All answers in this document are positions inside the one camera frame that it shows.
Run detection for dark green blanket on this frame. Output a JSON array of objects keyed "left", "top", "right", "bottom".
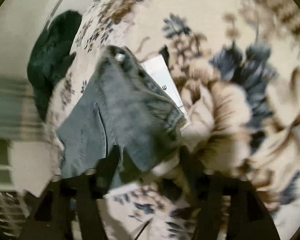
[{"left": 27, "top": 10, "right": 82, "bottom": 121}]

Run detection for plaid curtain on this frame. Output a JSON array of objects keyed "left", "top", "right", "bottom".
[{"left": 0, "top": 77, "right": 51, "bottom": 239}]

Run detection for white folded garment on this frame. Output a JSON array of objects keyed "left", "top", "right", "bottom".
[{"left": 141, "top": 55, "right": 189, "bottom": 123}]

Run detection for floral bed blanket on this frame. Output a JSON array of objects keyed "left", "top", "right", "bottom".
[{"left": 46, "top": 0, "right": 300, "bottom": 239}]

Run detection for blue denim jeans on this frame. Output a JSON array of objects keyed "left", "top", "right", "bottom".
[{"left": 57, "top": 46, "right": 183, "bottom": 188}]

